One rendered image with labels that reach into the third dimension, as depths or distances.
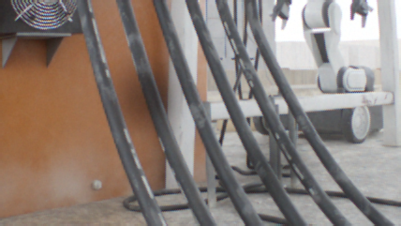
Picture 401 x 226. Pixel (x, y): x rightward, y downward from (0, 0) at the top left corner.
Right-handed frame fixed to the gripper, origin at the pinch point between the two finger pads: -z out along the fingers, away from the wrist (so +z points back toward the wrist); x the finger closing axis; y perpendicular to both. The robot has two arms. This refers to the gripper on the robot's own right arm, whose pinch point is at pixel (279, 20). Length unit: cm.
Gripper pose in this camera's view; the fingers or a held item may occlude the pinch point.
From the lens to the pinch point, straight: 287.7
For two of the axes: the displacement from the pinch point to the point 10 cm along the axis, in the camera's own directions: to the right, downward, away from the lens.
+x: -5.5, -3.3, -7.7
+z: 2.7, -9.4, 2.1
